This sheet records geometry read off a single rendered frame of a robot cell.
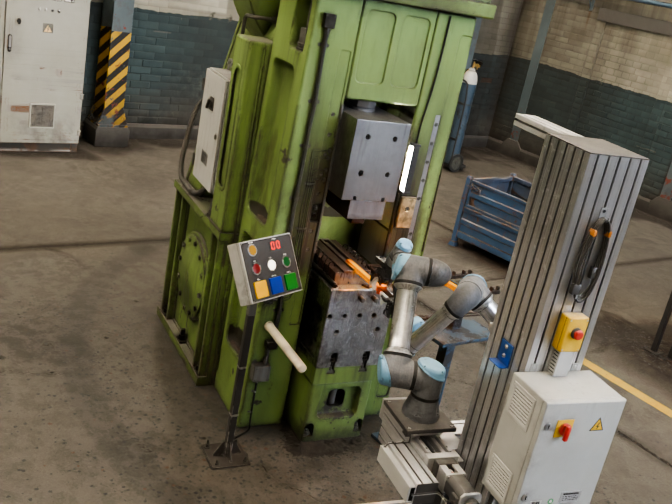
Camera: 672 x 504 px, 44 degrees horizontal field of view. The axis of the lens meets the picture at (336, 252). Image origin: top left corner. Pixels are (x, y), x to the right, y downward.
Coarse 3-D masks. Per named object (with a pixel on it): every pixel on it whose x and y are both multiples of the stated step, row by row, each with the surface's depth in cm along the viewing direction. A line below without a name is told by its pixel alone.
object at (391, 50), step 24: (360, 24) 381; (384, 24) 387; (408, 24) 392; (432, 24) 397; (360, 48) 385; (384, 48) 392; (408, 48) 397; (360, 72) 391; (384, 72) 396; (408, 72) 402; (360, 96) 395; (384, 96) 401; (408, 96) 407
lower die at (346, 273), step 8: (320, 240) 449; (328, 248) 441; (344, 248) 445; (320, 256) 430; (328, 256) 429; (336, 256) 432; (352, 256) 436; (336, 264) 421; (344, 264) 423; (360, 264) 427; (328, 272) 419; (336, 272) 413; (344, 272) 414; (352, 272) 417; (368, 272) 421; (336, 280) 414; (344, 280) 416; (352, 280) 419; (360, 280) 421
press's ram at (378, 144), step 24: (360, 120) 384; (384, 120) 393; (360, 144) 389; (384, 144) 395; (336, 168) 402; (360, 168) 395; (384, 168) 400; (336, 192) 401; (360, 192) 400; (384, 192) 406
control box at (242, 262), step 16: (256, 240) 371; (272, 240) 379; (288, 240) 387; (240, 256) 363; (256, 256) 370; (272, 256) 377; (288, 256) 385; (240, 272) 365; (272, 272) 376; (288, 272) 384; (240, 288) 367; (240, 304) 368
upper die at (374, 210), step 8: (328, 192) 420; (328, 200) 420; (336, 200) 412; (344, 200) 405; (352, 200) 400; (336, 208) 412; (344, 208) 404; (352, 208) 401; (360, 208) 404; (368, 208) 406; (376, 208) 408; (344, 216) 404; (352, 216) 403; (360, 216) 405; (368, 216) 407; (376, 216) 409
